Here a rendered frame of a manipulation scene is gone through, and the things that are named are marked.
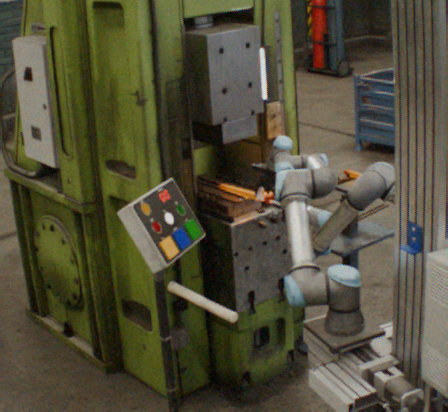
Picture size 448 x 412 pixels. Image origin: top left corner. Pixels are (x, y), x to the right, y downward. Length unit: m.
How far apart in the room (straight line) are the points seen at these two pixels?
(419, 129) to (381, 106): 5.02
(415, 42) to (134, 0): 1.39
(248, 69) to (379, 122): 4.05
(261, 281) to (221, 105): 0.87
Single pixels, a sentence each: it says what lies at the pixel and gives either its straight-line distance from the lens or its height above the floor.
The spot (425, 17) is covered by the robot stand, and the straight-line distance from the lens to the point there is 2.58.
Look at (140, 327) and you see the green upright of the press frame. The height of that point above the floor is 0.34.
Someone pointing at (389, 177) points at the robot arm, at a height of 1.23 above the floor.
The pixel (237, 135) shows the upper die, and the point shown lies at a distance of 3.81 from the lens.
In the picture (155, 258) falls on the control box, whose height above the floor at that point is 0.99.
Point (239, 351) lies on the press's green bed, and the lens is 4.13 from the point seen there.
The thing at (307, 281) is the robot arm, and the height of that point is 1.03.
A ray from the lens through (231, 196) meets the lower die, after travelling 3.95.
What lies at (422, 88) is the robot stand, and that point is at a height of 1.74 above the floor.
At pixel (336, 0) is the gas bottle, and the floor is 1.00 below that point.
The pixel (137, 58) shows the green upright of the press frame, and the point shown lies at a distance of 3.63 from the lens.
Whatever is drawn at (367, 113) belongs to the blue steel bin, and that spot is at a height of 0.36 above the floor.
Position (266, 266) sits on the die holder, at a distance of 4.04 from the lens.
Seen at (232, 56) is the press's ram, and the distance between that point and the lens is 3.73.
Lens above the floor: 2.32
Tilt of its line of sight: 19 degrees down
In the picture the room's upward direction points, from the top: 4 degrees counter-clockwise
